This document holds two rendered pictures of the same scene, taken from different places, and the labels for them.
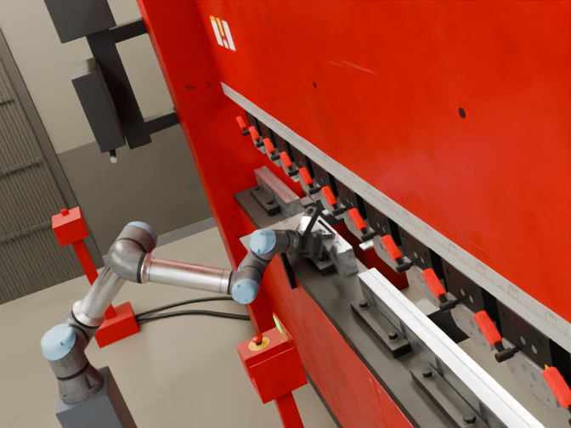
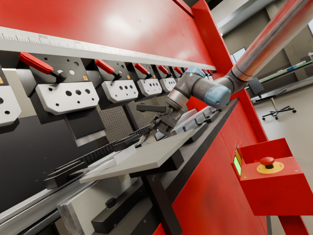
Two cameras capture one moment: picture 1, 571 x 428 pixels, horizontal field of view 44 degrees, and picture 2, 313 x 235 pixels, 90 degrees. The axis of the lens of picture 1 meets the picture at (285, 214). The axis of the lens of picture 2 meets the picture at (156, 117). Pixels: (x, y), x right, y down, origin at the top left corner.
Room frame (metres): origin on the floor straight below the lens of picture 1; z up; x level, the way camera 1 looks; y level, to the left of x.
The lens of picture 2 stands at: (2.54, 0.39, 1.06)
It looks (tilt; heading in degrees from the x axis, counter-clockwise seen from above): 0 degrees down; 226
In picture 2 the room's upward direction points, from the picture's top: 24 degrees counter-clockwise
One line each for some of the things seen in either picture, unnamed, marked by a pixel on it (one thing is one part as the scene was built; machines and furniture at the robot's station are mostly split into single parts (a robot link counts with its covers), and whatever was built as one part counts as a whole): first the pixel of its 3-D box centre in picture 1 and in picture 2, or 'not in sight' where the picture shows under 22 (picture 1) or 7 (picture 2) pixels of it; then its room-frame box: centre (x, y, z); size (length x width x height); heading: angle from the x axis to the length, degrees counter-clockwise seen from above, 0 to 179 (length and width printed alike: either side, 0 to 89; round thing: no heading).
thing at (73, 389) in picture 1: (76, 377); not in sight; (2.08, 0.84, 0.82); 0.15 x 0.15 x 0.10
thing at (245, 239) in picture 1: (279, 234); (137, 156); (2.32, 0.04, 1.00); 0.26 x 0.18 x 0.01; 101
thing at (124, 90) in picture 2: (313, 167); (112, 84); (2.18, -0.14, 1.26); 0.15 x 0.09 x 0.17; 11
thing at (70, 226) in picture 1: (92, 274); not in sight; (3.78, 1.17, 0.41); 0.25 x 0.20 x 0.83; 101
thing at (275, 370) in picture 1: (268, 357); (268, 169); (1.97, 0.19, 0.75); 0.20 x 0.16 x 0.18; 13
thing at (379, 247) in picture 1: (395, 230); (176, 79); (1.59, -0.25, 1.26); 0.15 x 0.09 x 0.17; 11
